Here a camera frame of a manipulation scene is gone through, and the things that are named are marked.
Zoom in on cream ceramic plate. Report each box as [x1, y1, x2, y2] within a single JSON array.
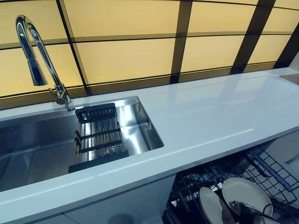
[[199, 186, 232, 224], [221, 177, 274, 218]]

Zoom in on black tined dishwasher plate rack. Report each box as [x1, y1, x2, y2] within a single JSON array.
[[166, 162, 247, 224]]

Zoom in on black dish drying rack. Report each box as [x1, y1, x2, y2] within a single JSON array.
[[68, 102, 129, 174]]

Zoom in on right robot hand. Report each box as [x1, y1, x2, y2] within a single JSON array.
[[228, 200, 266, 222]]

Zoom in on chrome pull-down kitchen faucet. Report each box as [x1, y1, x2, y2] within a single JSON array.
[[15, 14, 76, 112]]

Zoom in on white cabinet side panel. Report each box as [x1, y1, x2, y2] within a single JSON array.
[[268, 132, 299, 165]]

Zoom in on stainless steel kitchen sink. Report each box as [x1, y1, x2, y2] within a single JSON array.
[[0, 96, 165, 192]]

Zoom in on black wire mesh dishwasher basket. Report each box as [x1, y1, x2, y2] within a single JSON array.
[[240, 146, 299, 206]]

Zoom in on built-in dishwasher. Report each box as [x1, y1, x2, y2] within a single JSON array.
[[164, 140, 299, 224]]

